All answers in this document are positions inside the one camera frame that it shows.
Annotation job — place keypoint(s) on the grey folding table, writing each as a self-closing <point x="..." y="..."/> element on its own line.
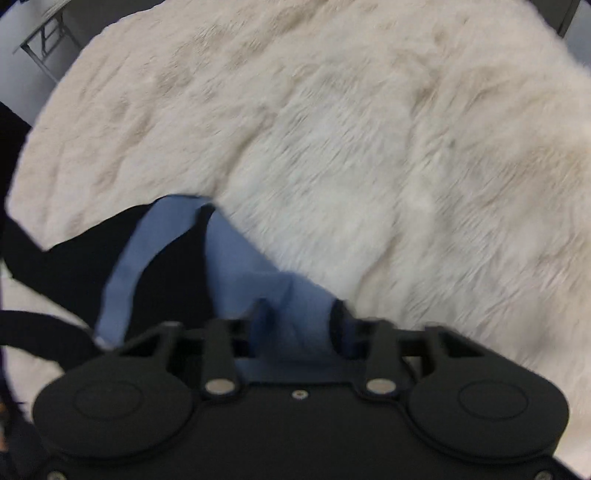
<point x="46" y="32"/>

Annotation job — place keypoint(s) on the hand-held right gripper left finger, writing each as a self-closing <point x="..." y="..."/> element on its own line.
<point x="259" y="318"/>

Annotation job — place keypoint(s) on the blue and black garment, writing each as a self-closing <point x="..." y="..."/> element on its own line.
<point x="231" y="267"/>

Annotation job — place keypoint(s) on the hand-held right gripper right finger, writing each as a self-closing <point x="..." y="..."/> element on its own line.
<point x="344" y="325"/>

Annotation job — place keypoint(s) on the cream fluffy blanket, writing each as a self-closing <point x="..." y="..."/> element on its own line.
<point x="369" y="161"/>

